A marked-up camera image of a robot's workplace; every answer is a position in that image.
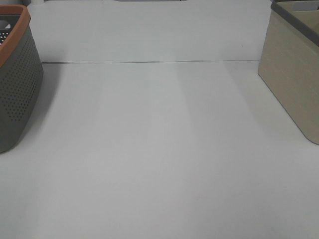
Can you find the beige basket grey rim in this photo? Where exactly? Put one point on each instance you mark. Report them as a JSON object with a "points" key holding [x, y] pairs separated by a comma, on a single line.
{"points": [[289, 63]]}

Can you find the grey perforated basket orange rim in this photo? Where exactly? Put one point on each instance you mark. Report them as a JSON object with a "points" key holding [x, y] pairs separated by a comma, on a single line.
{"points": [[21, 74]]}

